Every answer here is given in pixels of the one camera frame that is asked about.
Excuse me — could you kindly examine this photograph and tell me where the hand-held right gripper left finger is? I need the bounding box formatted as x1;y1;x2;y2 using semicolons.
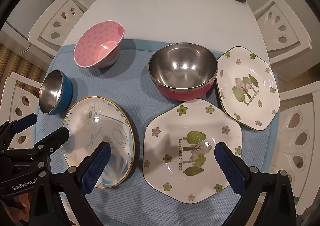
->
29;141;112;226

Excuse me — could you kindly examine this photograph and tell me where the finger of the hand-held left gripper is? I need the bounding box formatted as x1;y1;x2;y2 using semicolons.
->
0;113;38;141
30;127;70;158

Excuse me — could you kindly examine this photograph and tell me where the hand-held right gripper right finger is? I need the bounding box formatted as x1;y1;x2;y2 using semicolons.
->
214;142;304;226

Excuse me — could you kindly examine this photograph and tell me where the round gold-rimmed flower plate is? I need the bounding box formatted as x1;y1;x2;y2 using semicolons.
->
62;96;135;189

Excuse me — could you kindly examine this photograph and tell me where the blue stainless steel bowl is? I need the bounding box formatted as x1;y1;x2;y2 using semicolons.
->
39;70;73;116

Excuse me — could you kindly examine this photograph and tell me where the hexagonal tree print plate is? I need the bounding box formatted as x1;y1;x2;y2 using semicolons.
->
215;46;280;131
143;98;243;204

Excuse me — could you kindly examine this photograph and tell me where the pink dotted bowl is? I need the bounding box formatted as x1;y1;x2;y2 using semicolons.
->
74;21;125;68

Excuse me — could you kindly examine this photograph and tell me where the red stainless steel bowl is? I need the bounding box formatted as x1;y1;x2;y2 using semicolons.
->
148;43;218;101

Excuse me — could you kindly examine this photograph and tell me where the person's left hand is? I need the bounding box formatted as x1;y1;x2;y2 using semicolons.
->
4;192;29;220

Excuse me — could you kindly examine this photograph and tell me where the white dining chair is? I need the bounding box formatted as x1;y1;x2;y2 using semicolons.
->
269;88;320;216
0;71;52;141
252;0;313;66
27;0;87;60

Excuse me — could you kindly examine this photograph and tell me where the light blue table mat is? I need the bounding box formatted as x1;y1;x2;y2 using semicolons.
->
34;38;278;226

